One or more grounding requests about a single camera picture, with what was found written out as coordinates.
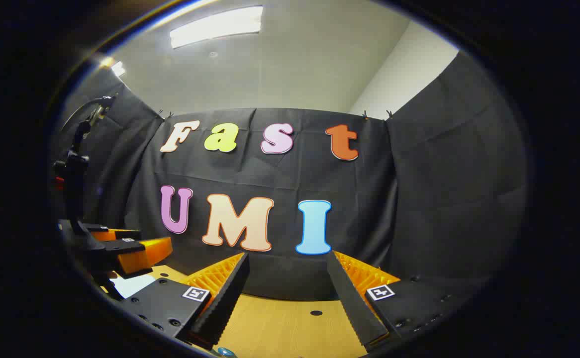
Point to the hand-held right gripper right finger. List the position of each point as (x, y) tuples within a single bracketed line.
[(352, 303)]

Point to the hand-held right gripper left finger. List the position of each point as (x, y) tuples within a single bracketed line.
[(228, 293)]

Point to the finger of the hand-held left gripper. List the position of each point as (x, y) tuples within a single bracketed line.
[(145, 253), (118, 234)]

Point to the blue skin care bottle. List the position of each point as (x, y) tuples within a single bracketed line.
[(226, 352)]

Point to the black backdrop cloth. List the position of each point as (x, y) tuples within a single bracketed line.
[(419, 199)]

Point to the small ceiling light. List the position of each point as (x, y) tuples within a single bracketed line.
[(118, 68)]

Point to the long ceiling light panel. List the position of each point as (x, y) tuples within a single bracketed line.
[(215, 26)]

